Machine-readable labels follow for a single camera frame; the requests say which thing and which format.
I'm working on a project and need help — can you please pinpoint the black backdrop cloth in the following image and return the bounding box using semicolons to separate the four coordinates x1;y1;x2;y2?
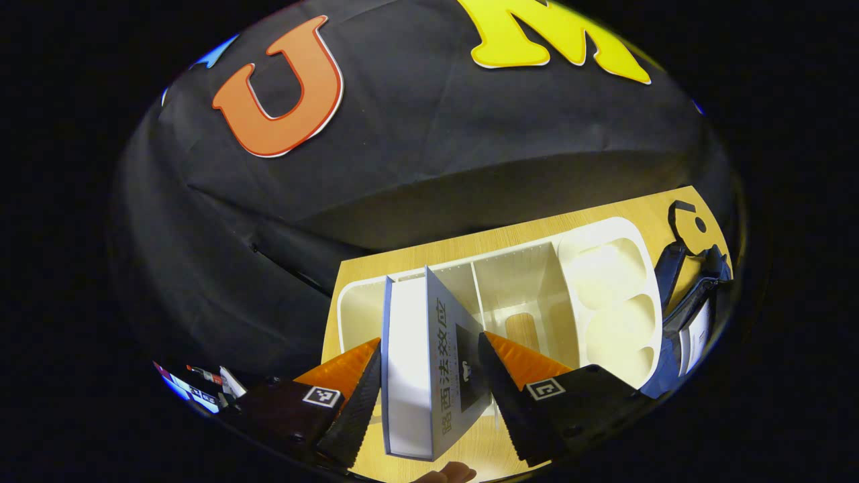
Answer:
114;0;739;390

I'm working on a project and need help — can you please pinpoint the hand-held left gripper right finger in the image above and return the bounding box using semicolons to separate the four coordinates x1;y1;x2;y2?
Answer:
478;330;657;468

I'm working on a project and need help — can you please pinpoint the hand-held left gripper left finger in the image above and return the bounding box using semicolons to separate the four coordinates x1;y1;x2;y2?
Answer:
238;337;383;469

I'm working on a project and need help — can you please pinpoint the white plastic bookshelf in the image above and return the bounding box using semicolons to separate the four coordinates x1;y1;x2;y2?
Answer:
337;216;664;403

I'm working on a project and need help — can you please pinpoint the grey-blue book with dark cover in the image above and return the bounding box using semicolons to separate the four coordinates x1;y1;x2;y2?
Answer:
381;266;494;462

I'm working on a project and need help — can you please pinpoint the computer monitor screen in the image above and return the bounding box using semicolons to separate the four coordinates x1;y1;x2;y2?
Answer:
153;362;221;413

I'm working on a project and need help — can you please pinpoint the blue schoolbag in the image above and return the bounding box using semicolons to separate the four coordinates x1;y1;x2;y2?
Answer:
641;200;734;400

